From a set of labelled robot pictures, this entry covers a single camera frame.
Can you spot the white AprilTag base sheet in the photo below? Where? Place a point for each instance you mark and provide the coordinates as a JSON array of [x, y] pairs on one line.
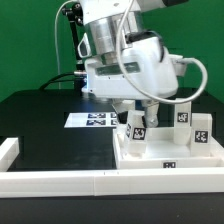
[[91, 119]]

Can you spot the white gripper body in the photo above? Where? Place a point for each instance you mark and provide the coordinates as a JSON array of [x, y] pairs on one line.
[[144, 69]]

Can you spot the white U-shaped obstacle fence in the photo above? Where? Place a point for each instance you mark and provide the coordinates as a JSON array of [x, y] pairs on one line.
[[102, 182]]

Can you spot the white square tabletop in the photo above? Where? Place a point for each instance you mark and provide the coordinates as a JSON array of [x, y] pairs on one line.
[[162, 152]]

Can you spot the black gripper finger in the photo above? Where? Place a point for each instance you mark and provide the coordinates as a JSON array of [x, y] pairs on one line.
[[150, 109], [121, 108]]

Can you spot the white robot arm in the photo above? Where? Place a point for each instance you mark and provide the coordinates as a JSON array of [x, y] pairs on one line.
[[118, 18]]

